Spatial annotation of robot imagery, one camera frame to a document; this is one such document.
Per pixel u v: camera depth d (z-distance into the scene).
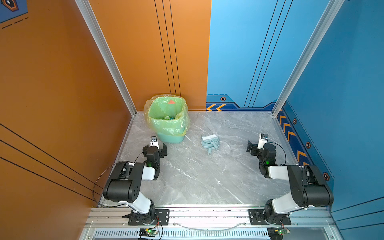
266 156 0.71
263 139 0.80
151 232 0.70
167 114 1.05
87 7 0.70
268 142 0.79
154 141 0.80
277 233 0.71
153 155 0.71
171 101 0.96
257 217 0.72
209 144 0.99
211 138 1.04
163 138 0.97
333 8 0.70
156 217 0.72
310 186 0.46
